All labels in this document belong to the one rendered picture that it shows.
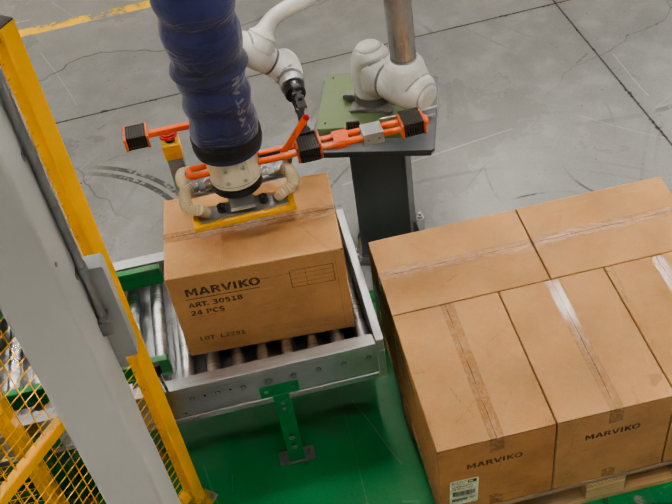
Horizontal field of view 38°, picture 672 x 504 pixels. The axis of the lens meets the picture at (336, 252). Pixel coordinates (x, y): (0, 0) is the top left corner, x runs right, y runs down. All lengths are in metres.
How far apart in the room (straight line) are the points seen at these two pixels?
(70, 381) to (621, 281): 2.14
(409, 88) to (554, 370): 1.18
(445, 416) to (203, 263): 0.94
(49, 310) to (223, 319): 1.47
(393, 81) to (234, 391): 1.30
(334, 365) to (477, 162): 1.84
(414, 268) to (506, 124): 1.69
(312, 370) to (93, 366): 1.43
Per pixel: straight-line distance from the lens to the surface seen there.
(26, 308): 1.97
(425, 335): 3.43
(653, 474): 3.76
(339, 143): 3.15
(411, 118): 3.19
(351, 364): 3.42
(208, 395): 3.42
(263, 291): 3.28
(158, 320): 3.66
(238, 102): 2.92
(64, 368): 2.10
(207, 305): 3.31
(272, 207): 3.13
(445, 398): 3.26
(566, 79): 5.48
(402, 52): 3.65
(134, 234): 4.87
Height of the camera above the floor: 3.18
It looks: 45 degrees down
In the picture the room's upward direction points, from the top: 9 degrees counter-clockwise
